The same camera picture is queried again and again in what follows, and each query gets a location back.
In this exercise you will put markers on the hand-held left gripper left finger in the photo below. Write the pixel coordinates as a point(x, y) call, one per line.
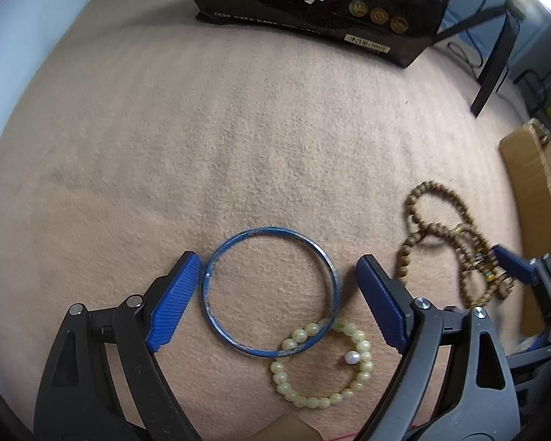
point(174, 298)

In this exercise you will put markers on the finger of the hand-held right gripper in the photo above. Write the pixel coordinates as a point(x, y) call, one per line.
point(532, 347)
point(509, 261)

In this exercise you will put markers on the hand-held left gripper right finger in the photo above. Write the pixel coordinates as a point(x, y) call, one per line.
point(381, 298)

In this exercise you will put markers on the blue bangle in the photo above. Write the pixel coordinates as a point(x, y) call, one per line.
point(207, 280)

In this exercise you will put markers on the cardboard box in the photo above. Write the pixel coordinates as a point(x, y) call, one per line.
point(528, 183)

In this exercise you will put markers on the black tripod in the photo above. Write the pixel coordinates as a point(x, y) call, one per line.
point(493, 69)

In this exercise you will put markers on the black snack bag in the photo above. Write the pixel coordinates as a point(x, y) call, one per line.
point(303, 4)

